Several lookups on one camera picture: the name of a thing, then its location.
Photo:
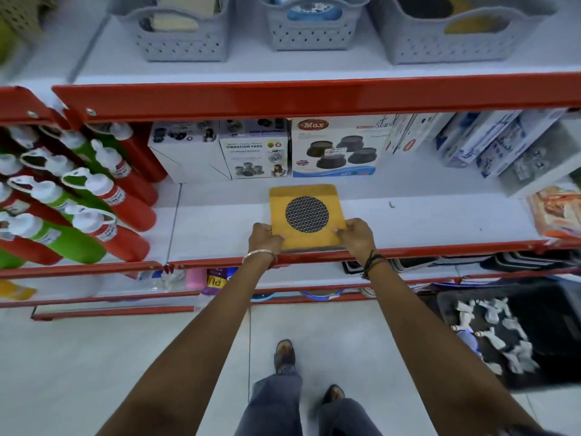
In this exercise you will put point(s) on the person's left hand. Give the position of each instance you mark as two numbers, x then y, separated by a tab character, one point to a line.
265	242

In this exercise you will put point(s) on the person's right hand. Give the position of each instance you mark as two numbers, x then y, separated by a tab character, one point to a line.
358	240

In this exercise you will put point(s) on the person's left thumb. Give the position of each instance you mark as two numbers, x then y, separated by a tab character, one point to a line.
267	228

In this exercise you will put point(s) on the person's right thumb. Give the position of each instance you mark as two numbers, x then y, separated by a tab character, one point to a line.
339	230

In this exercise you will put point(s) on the yellow packet with black mesh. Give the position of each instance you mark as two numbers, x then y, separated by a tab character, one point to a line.
295	197

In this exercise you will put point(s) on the person's left forearm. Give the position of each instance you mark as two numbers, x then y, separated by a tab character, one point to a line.
199	349

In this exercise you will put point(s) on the person's right forearm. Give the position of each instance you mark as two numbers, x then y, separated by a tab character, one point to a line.
431	349

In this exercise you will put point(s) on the silver bangle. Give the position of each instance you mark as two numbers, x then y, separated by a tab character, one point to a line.
258	253

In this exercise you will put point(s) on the purple and yellow packet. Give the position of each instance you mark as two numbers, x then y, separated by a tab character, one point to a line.
218	281

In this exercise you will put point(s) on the white box with purple band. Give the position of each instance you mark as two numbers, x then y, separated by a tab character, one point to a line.
254	154

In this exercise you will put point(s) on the blue white box, black stands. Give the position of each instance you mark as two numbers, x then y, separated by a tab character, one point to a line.
336	149

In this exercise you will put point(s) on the pink bottle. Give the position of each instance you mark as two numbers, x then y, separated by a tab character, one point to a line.
196	278

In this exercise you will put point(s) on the white box with black parts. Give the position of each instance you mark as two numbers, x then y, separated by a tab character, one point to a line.
186	154

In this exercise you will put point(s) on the clear plastic bottles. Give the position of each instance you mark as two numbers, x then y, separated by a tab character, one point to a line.
163	279

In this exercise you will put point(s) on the white box with red label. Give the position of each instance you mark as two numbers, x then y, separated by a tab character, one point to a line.
415	131

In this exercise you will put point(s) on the person's left sandal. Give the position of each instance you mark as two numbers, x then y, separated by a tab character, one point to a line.
284	354

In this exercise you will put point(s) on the person's sandal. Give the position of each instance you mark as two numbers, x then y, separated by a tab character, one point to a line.
333	393
284	354

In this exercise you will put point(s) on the white and blue product box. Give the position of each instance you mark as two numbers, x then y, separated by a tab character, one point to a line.
472	136
517	145

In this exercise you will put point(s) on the stack of black mats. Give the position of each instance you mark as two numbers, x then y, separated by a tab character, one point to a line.
499	262

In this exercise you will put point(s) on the person's right sandal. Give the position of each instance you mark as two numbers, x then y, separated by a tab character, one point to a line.
333	393

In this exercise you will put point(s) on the person's left leg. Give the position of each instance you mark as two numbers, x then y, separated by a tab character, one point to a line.
272	404

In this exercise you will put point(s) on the person's leg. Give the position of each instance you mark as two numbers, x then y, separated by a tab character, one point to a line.
347	420
272	404

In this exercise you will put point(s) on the pile of white plastic fittings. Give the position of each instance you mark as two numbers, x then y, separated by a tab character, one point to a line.
494	335

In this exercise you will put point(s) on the person's right leg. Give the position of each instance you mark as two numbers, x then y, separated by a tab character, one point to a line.
347	420

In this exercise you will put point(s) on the row of red and green bottles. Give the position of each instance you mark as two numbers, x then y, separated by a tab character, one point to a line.
77	208

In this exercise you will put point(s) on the grey product box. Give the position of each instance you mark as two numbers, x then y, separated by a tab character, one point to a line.
544	167

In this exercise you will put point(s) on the orange printed packet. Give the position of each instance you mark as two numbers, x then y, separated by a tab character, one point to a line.
556	213

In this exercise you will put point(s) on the large grey perforated plastic basket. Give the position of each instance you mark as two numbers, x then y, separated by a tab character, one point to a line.
454	45

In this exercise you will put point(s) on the blue and white round item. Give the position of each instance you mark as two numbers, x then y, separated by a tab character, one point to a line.
308	8

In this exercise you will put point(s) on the yellow sponge cloths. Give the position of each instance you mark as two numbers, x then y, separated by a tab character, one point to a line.
181	15

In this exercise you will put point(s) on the black bin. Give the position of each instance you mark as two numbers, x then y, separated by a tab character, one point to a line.
553	322

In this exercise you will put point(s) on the black and yellow item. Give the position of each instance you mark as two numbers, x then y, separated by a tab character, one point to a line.
472	20

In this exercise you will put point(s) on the beige perforated basket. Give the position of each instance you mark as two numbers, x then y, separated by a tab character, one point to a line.
20	13

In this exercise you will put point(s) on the long red shelf rail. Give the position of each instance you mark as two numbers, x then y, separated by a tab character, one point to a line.
317	97

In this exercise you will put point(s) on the red bottom shelf rail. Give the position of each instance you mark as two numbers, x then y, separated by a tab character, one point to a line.
136	308

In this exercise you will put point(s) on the red middle shelf rail short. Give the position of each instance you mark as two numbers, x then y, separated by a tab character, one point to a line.
68	270

